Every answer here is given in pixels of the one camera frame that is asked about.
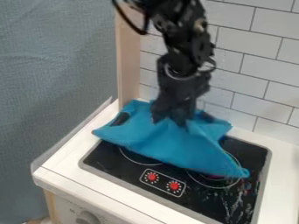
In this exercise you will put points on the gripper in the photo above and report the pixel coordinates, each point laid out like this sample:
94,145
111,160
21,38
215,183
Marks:
177,92

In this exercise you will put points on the blue cloth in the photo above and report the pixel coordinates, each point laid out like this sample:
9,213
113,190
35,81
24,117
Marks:
183,145

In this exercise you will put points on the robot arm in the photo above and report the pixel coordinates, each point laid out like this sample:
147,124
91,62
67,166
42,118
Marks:
182,27

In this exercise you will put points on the toy stove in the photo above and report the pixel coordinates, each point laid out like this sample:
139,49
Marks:
171,180

